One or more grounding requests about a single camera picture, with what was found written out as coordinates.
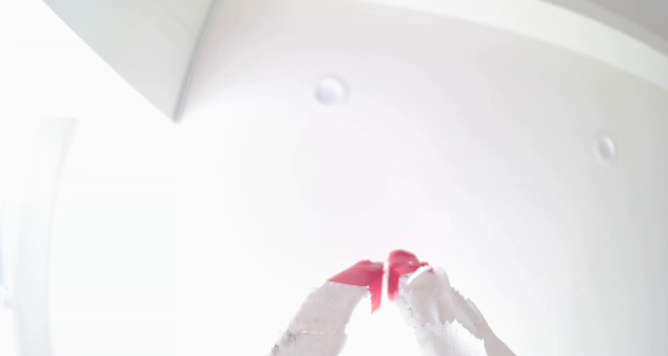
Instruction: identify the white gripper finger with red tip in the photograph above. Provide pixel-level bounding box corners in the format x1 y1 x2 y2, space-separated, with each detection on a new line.
387 250 517 356
269 260 385 356

